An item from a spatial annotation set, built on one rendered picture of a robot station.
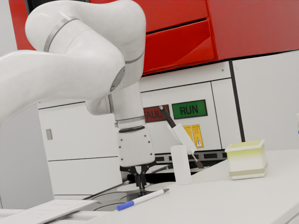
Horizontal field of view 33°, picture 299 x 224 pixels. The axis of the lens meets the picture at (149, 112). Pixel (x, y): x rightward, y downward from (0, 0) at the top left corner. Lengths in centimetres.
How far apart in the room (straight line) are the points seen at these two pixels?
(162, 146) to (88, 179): 36
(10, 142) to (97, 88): 367
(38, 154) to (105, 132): 265
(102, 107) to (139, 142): 14
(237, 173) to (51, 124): 97
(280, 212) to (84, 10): 54
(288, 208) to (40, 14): 57
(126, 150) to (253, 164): 47
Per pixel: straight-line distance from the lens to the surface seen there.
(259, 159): 107
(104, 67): 94
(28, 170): 449
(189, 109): 150
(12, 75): 86
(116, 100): 141
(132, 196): 141
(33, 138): 436
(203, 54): 140
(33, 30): 102
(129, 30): 108
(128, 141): 142
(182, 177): 112
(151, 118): 158
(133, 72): 125
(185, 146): 112
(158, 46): 148
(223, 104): 144
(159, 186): 148
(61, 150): 189
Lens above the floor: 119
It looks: 3 degrees down
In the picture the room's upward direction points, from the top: 10 degrees counter-clockwise
